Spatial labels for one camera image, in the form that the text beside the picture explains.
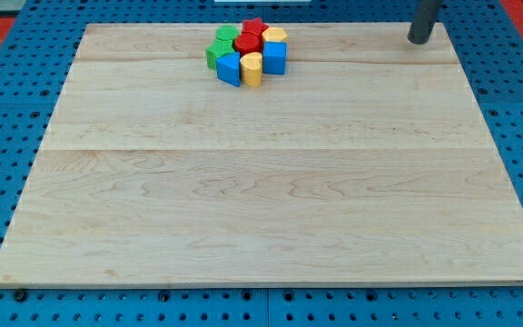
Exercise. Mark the large wooden board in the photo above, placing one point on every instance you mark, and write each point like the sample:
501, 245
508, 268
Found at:
367, 164

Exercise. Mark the green star block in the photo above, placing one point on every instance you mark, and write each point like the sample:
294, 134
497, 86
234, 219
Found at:
217, 49

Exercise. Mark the red cylinder block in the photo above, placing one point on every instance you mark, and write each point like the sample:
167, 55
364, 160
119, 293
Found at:
247, 43

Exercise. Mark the yellow hexagon block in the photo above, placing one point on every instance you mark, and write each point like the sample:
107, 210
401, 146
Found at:
274, 34

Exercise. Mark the blue cube block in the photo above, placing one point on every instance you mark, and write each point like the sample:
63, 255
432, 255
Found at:
274, 57

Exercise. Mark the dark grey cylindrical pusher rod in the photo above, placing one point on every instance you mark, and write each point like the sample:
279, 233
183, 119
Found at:
423, 21

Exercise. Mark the blue triangle block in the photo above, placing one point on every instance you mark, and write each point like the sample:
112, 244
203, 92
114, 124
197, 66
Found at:
228, 69

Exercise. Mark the green cylinder block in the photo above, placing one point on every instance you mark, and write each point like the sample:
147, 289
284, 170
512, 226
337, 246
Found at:
227, 32

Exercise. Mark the red star block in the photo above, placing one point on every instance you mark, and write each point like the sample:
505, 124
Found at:
254, 26

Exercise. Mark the yellow half-round block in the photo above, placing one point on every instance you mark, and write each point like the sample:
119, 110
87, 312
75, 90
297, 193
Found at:
251, 69

